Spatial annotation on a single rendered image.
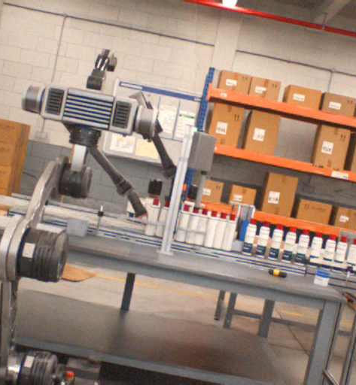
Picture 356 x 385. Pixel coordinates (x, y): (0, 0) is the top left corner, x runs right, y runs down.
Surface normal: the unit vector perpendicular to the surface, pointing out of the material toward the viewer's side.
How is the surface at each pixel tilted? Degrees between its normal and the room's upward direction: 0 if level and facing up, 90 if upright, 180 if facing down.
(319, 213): 90
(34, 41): 90
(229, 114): 89
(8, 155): 90
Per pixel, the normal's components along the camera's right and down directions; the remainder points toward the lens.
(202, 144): 0.81, 0.19
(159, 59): 0.00, 0.05
